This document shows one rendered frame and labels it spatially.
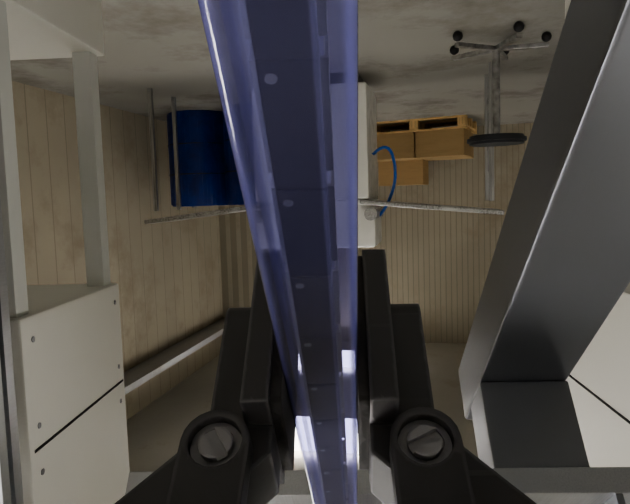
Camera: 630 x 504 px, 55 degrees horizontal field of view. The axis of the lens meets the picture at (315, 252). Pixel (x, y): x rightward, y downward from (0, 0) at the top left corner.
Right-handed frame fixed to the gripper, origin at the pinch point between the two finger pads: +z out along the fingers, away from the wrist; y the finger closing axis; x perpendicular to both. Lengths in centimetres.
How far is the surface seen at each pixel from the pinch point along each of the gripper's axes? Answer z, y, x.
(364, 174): 327, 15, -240
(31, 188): 327, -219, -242
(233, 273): 533, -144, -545
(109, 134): 439, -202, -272
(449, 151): 550, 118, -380
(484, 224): 578, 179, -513
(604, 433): 37, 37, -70
